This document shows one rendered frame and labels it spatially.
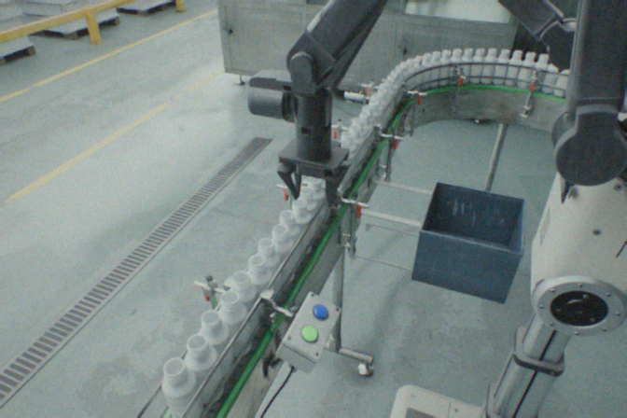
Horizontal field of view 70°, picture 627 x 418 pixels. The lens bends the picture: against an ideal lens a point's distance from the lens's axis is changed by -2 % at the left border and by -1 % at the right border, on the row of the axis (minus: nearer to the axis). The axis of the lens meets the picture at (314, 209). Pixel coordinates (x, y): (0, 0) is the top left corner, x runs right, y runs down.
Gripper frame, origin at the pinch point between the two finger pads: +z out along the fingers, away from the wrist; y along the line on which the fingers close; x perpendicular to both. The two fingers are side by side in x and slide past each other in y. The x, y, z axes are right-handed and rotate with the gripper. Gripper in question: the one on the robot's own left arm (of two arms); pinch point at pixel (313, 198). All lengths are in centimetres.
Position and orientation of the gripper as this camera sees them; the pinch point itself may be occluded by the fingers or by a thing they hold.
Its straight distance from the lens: 78.9
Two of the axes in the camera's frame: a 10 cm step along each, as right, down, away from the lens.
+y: 9.3, 2.2, -3.1
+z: 0.0, 8.0, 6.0
